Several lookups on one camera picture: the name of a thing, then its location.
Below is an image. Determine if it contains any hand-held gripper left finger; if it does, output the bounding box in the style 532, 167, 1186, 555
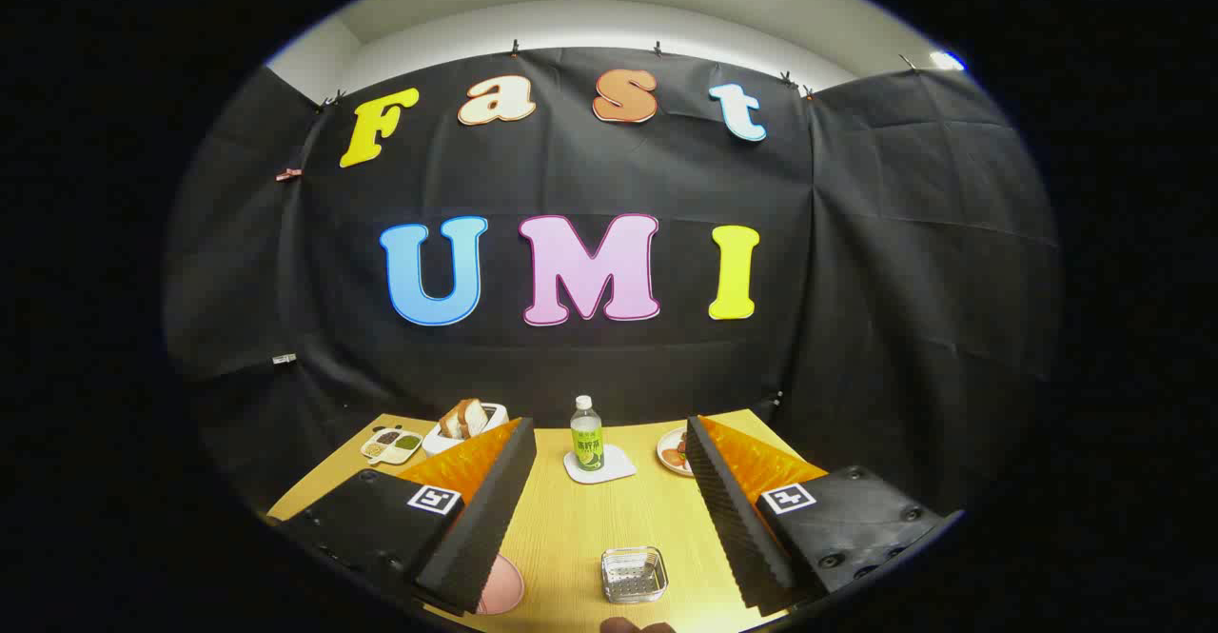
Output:
274, 417, 538, 617

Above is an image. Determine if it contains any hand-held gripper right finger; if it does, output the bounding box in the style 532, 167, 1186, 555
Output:
685, 414, 964, 618

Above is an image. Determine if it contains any pink plate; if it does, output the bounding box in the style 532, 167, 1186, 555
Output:
473, 553, 526, 616

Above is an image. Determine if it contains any white plate of food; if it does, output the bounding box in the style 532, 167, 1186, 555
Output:
657, 426, 696, 478

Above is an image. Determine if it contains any white toaster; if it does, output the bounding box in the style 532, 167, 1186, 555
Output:
422, 403, 510, 455

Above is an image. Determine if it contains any perforated metal basket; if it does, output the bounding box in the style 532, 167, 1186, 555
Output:
600, 546, 669, 604

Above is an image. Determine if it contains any white divided sauce dish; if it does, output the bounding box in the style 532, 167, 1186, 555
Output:
360, 426, 424, 467

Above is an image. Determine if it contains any white coaster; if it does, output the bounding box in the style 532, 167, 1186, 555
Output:
563, 444, 638, 485

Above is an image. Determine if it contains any green label drink bottle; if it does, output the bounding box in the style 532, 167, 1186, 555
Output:
570, 395, 605, 472

